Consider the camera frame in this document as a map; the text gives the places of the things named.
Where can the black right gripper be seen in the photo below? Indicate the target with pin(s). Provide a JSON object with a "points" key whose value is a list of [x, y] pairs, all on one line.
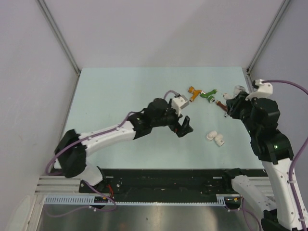
{"points": [[234, 104]]}

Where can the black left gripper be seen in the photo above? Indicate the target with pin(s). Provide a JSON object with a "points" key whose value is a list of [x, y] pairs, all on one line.
{"points": [[181, 130]]}

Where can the grey white water faucet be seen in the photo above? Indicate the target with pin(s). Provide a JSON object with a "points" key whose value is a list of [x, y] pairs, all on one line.
{"points": [[237, 89]]}

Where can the white elbow pipe fitting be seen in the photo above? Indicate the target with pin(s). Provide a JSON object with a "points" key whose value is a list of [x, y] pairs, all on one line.
{"points": [[211, 135], [219, 140]]}

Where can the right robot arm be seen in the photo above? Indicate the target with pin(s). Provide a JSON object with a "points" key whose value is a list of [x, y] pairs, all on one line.
{"points": [[260, 117]]}

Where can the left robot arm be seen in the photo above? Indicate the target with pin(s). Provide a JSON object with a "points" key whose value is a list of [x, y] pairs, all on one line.
{"points": [[74, 148]]}

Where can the brown water faucet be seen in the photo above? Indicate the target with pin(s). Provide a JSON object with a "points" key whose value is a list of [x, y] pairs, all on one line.
{"points": [[223, 107]]}

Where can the green water faucet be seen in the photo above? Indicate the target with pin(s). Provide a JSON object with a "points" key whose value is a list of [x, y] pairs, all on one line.
{"points": [[209, 95]]}

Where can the yellow water faucet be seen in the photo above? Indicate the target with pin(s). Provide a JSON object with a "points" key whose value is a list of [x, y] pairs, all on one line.
{"points": [[194, 93]]}

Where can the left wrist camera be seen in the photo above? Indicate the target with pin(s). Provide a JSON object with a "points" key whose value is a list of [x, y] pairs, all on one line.
{"points": [[179, 103]]}

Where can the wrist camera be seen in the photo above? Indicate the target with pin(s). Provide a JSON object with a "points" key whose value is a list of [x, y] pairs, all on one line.
{"points": [[262, 90], [179, 103]]}

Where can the aluminium frame post right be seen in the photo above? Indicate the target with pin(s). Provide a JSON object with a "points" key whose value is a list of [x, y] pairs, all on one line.
{"points": [[269, 33]]}

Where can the aluminium frame post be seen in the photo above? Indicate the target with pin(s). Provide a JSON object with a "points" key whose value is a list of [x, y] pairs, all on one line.
{"points": [[269, 33], [58, 35]]}

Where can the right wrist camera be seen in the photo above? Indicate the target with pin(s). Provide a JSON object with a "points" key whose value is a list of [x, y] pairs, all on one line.
{"points": [[262, 90]]}

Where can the white slotted cable duct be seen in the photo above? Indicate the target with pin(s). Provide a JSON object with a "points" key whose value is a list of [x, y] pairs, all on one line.
{"points": [[218, 200]]}

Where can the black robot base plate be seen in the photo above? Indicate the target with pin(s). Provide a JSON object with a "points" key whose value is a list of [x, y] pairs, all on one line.
{"points": [[174, 185]]}

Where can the aluminium frame post left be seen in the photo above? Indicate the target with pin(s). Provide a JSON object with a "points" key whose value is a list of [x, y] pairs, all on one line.
{"points": [[58, 35]]}

